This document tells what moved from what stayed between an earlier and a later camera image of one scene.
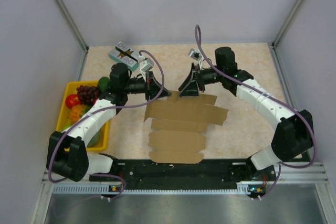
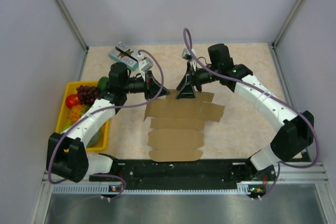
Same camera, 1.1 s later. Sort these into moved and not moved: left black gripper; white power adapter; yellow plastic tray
Moved: white power adapter
Not moved: yellow plastic tray; left black gripper
